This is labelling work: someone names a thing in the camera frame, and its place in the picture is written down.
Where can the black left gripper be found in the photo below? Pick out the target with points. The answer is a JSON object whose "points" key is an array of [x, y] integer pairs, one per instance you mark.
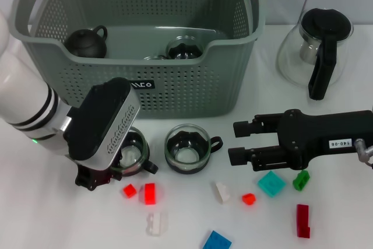
{"points": [[93, 179]]}

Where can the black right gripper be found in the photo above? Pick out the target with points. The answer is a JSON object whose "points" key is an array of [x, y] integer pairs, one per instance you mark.
{"points": [[320, 135]]}

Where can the glass teacup with black sleeve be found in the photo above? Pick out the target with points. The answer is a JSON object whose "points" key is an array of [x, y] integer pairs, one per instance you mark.
{"points": [[137, 155], [185, 49], [188, 155], [154, 57]]}

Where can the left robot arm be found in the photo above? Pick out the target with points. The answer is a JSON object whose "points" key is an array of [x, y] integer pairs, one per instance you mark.
{"points": [[23, 91]]}

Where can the small red toy block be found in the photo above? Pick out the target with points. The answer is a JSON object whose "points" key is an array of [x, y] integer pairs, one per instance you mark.
{"points": [[129, 191]]}

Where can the teal flat toy block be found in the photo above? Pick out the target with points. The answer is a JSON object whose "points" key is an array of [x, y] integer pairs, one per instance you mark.
{"points": [[271, 185]]}

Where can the white stepped toy block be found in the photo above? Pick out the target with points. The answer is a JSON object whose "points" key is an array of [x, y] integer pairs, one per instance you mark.
{"points": [[223, 192]]}

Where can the small orange toy block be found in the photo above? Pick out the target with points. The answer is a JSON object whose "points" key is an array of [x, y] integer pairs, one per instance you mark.
{"points": [[248, 199]]}

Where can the tall red toy block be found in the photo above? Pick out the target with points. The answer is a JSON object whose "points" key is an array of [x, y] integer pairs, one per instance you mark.
{"points": [[149, 194]]}

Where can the green toy block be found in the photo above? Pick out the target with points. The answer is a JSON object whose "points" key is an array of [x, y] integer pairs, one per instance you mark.
{"points": [[301, 181]]}

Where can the grey perforated storage basket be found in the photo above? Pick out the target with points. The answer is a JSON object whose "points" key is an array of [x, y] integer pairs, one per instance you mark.
{"points": [[189, 91]]}

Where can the clear white toy block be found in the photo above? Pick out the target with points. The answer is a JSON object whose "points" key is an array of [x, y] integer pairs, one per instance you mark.
{"points": [[154, 224]]}

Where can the dark red long block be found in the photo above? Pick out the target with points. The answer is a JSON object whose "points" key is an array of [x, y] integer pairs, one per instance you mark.
{"points": [[303, 221]]}

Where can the blue flat toy block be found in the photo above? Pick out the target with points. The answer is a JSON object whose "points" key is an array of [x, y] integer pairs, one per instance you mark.
{"points": [[217, 241]]}

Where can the black clay teapot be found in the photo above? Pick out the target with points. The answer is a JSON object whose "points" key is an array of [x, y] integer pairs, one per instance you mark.
{"points": [[86, 45]]}

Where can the left wrist camera housing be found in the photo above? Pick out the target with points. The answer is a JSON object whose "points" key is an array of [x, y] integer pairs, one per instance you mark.
{"points": [[99, 120]]}

